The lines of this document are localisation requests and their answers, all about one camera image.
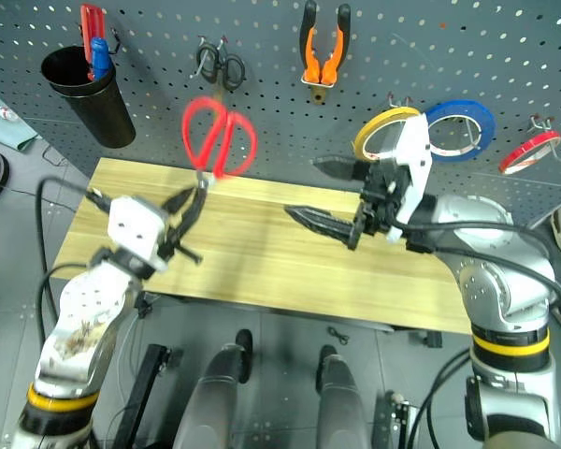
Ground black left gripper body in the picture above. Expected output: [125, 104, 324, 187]
[157, 208, 204, 266]

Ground metal pliers holder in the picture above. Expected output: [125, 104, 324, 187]
[300, 70, 337, 105]

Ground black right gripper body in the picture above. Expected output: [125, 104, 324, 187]
[352, 157, 415, 236]

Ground red tape roll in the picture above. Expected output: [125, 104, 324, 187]
[497, 130, 561, 176]

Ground red handled scissors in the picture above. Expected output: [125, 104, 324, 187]
[181, 95, 259, 191]

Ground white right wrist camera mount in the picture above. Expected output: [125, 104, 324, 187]
[386, 112, 434, 244]

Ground blue marker pen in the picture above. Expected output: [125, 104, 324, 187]
[88, 36, 110, 81]

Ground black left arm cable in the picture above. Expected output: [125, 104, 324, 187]
[35, 176, 105, 345]

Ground grey pegboard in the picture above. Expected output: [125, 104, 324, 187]
[0, 0, 561, 235]

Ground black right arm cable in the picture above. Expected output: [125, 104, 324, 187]
[391, 218, 561, 303]

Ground green cloth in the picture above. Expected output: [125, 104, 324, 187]
[0, 83, 41, 152]

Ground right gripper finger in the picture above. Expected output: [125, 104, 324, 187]
[309, 155, 367, 182]
[283, 204, 368, 252]

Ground yellow tape roll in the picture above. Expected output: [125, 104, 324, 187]
[352, 106, 423, 163]

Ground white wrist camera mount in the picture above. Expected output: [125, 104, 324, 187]
[106, 196, 170, 273]
[386, 112, 434, 244]

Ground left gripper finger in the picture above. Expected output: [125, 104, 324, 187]
[169, 183, 209, 242]
[163, 186, 198, 218]

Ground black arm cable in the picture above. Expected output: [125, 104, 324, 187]
[35, 176, 105, 345]
[391, 218, 561, 303]

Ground black handled scissors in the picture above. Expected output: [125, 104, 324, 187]
[194, 36, 247, 91]

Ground black cup holder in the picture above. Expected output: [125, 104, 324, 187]
[39, 44, 137, 151]

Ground black stand bar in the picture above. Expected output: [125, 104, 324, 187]
[110, 342, 172, 449]

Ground blue tape roll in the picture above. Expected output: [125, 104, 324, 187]
[422, 98, 498, 165]

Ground black table leg bracket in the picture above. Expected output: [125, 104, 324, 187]
[134, 290, 154, 320]
[419, 328, 444, 350]

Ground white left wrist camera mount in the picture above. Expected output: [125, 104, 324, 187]
[106, 196, 170, 273]

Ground orange black pliers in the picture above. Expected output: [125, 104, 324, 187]
[298, 0, 352, 88]

